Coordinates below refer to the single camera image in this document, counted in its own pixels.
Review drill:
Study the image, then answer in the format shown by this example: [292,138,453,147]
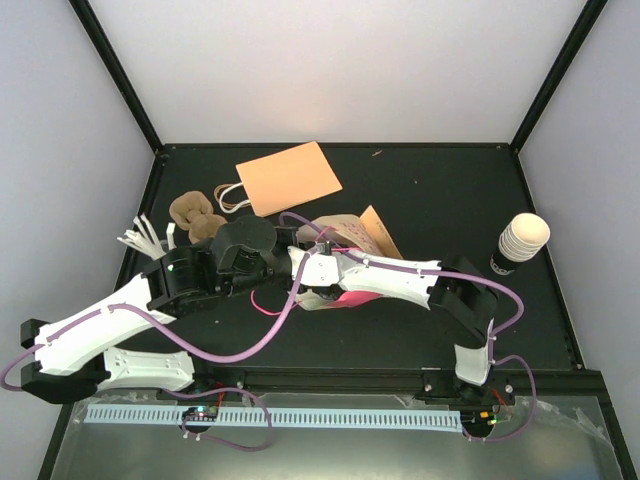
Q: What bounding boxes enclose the white straws bundle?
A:
[117,213,176,260]

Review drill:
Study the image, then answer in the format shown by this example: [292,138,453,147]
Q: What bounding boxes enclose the plain brown paper bag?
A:
[214,142,342,217]

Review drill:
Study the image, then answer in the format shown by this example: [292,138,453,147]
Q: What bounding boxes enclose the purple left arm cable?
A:
[0,212,321,392]

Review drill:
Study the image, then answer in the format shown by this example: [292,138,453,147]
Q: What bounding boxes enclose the light blue cable duct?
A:
[84,404,463,433]

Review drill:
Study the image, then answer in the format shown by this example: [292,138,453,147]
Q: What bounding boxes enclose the black frame post left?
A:
[68,0,163,153]

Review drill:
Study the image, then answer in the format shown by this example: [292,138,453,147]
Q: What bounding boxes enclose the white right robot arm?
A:
[295,249,499,387]

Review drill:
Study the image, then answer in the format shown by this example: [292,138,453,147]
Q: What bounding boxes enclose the stack of paper cups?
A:
[490,213,551,276]

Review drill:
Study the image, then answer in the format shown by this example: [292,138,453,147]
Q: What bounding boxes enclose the brown pulp cup carriers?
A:
[169,191,227,244]

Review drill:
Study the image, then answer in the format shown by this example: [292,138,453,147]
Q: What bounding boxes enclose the black frame post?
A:
[68,0,163,153]
[509,0,608,154]

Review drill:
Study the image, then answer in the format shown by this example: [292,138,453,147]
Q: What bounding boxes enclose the black frame post right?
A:
[509,0,608,154]

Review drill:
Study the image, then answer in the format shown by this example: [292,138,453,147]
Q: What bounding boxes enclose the cream cakes paper bag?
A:
[249,204,405,316]

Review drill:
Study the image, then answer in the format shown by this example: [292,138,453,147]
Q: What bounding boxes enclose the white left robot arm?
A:
[16,215,310,404]

